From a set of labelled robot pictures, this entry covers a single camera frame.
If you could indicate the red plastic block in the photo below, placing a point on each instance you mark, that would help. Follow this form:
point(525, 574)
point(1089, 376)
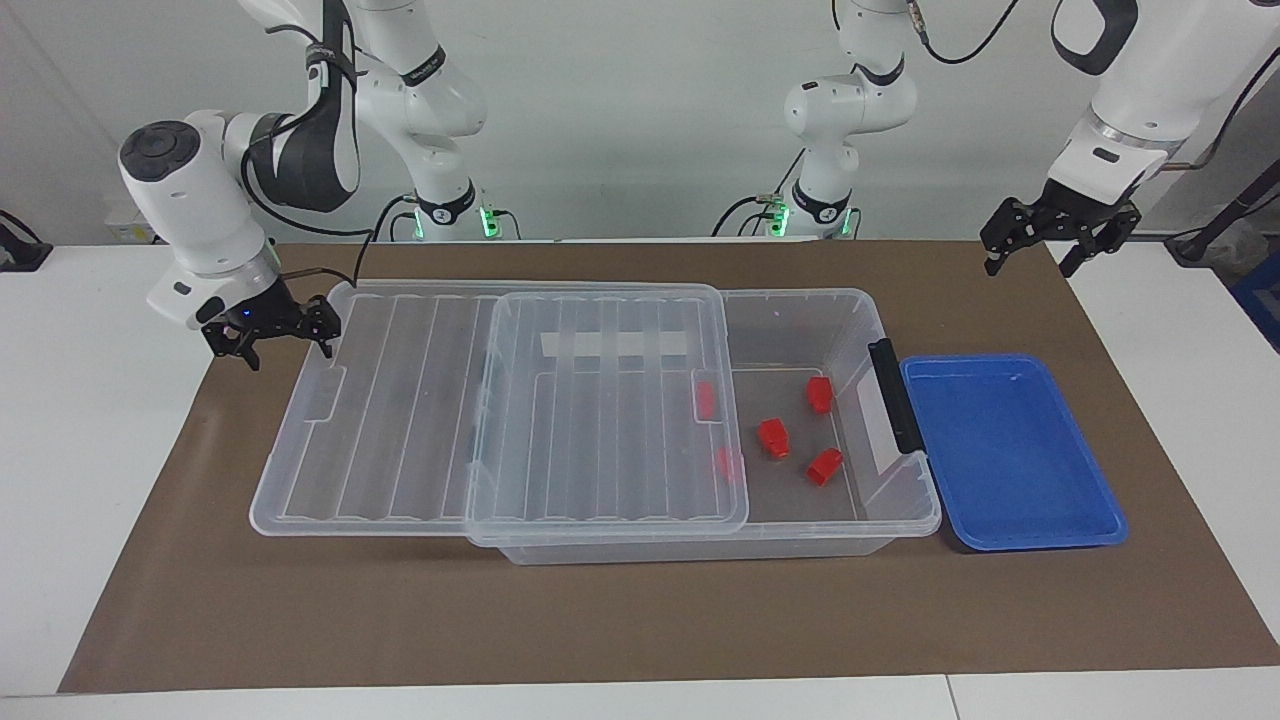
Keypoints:
point(728, 465)
point(820, 395)
point(825, 467)
point(705, 400)
point(773, 438)

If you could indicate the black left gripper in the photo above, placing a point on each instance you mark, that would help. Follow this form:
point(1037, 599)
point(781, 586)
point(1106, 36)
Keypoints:
point(1075, 215)

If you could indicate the clear ribbed box lid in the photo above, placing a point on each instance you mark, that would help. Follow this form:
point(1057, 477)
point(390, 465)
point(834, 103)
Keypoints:
point(380, 420)

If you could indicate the black tripod stand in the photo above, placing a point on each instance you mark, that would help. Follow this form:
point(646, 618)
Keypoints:
point(1225, 215)

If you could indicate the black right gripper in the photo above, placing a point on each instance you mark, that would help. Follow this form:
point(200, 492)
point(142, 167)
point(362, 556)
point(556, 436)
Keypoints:
point(258, 315)

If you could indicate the clear plastic storage box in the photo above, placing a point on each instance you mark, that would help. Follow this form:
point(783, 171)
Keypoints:
point(780, 340)

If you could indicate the blue plastic crate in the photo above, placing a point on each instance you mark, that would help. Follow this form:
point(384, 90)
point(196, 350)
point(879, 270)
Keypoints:
point(1260, 300)

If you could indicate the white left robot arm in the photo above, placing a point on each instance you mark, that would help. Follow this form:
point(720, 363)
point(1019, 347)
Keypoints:
point(1130, 110)

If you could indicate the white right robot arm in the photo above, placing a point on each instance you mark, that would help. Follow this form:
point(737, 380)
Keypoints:
point(190, 200)

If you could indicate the blue plastic tray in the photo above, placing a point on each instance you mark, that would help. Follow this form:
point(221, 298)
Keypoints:
point(1010, 450)

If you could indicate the brown paper table mat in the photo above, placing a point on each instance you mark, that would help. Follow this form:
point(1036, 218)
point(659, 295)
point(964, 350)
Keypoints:
point(640, 620)

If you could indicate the black clamp stand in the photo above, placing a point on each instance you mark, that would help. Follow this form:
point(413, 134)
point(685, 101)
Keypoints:
point(20, 245)

